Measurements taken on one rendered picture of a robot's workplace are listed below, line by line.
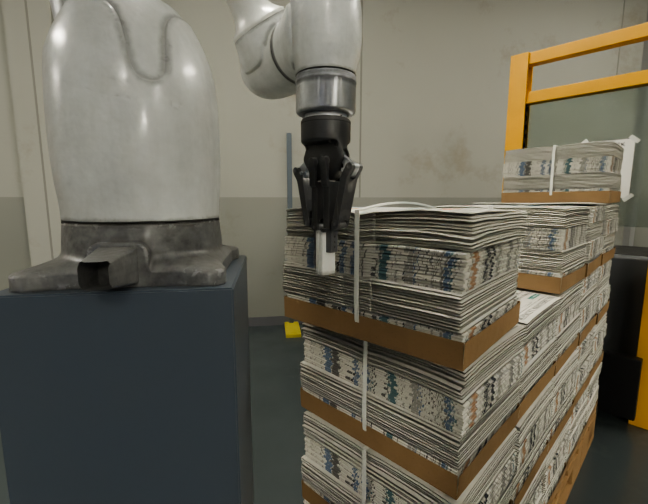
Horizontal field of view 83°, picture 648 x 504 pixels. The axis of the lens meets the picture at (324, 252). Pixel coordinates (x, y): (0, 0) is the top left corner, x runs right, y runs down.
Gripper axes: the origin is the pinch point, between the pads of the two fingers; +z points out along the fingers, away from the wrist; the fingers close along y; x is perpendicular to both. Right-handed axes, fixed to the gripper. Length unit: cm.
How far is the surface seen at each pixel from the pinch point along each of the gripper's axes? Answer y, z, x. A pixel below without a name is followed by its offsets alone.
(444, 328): -16.7, 10.2, -7.6
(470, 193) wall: 103, -14, -289
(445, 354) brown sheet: -17.1, 14.0, -7.5
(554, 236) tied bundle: -16, 1, -67
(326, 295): 5.9, 9.3, -6.2
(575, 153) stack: -7, -26, -128
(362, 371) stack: 1.5, 24.5, -11.5
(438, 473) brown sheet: -15.2, 36.2, -11.0
